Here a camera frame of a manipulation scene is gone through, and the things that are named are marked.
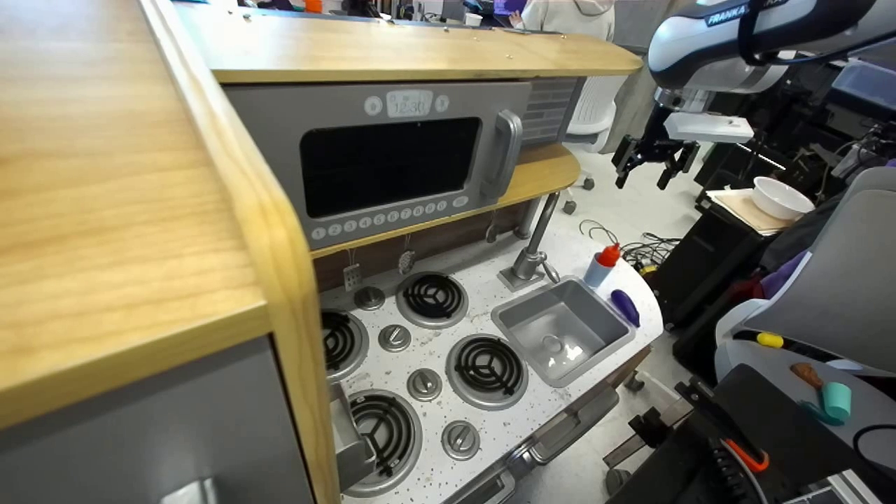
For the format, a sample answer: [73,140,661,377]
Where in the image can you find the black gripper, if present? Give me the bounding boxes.
[610,130,703,192]

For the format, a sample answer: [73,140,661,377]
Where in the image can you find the small bluish grey cup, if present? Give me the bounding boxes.
[581,252,622,290]

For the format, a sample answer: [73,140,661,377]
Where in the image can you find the black coil stove burner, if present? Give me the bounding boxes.
[395,268,470,329]
[343,388,426,497]
[319,307,371,384]
[445,332,531,412]

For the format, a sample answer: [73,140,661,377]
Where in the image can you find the grey round stove knob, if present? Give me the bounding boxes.
[353,282,386,314]
[403,367,445,405]
[375,321,413,356]
[440,416,483,465]

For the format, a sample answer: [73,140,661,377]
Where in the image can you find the wooden board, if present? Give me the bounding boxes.
[704,186,794,237]

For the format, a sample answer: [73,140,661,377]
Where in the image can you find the black stand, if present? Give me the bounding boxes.
[647,199,806,357]

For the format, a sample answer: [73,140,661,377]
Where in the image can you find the white bowl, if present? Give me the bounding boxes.
[750,172,816,223]

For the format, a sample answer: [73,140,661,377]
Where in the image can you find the purple toy eggplant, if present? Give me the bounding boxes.
[608,284,644,329]

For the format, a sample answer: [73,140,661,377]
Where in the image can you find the grey toy faucet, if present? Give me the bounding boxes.
[497,191,563,290]

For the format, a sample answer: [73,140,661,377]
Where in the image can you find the purple cloth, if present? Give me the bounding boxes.
[755,248,816,301]

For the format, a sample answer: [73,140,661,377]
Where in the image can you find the grey toy sink basin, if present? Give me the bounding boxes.
[489,277,638,388]

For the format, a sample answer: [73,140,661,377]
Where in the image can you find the black tool with yellow band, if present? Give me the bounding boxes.
[731,325,841,367]

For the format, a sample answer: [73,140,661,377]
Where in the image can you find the grey padded chair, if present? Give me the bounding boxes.
[711,164,896,451]

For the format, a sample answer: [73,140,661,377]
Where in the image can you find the grey toy microwave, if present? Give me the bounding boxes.
[223,81,533,252]

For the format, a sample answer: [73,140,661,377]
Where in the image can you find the teal roll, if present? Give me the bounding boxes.
[816,377,853,429]

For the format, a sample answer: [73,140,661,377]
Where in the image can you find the black orange bar clamp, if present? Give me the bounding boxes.
[623,374,771,476]

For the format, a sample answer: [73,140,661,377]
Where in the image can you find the wooden toy kitchen unit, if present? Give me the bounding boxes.
[0,0,669,504]

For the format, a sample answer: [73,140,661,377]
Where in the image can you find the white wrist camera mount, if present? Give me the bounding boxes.
[661,109,759,146]

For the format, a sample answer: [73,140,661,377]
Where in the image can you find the grey slanted post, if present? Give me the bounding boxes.
[602,0,693,156]

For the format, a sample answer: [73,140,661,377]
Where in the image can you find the thin grey floor cable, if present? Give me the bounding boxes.
[574,214,623,248]

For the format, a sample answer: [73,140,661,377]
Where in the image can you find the brown handle tool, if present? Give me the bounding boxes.
[788,361,827,395]

